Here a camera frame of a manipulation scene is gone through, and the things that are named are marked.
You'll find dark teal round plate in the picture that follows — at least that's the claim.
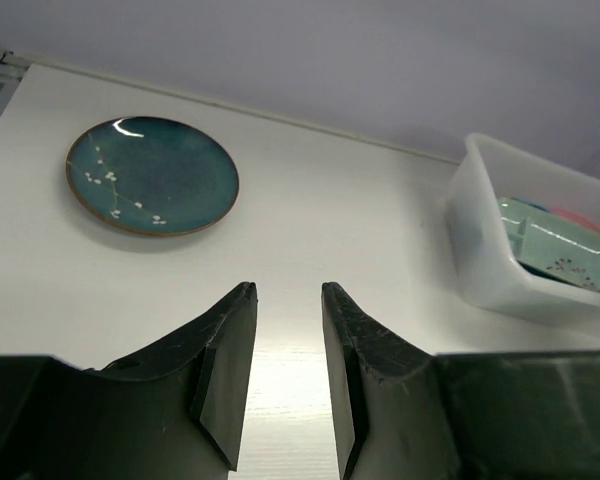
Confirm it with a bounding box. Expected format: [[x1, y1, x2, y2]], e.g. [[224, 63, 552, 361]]
[[65, 116, 240, 237]]

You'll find pink round plate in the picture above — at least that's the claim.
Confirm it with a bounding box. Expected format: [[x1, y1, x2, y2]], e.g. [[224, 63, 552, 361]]
[[549, 207, 600, 235]]

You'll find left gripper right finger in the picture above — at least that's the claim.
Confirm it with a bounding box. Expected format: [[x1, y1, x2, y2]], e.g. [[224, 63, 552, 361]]
[[321, 282, 600, 479]]

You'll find mint rectangular divided plate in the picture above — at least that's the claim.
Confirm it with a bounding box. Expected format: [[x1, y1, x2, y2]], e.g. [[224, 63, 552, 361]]
[[497, 198, 600, 293]]

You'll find white plastic bin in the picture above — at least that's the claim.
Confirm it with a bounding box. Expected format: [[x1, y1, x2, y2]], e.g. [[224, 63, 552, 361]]
[[445, 133, 600, 324]]

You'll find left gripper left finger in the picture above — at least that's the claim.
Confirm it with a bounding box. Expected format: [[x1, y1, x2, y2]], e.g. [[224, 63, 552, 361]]
[[0, 282, 257, 479]]

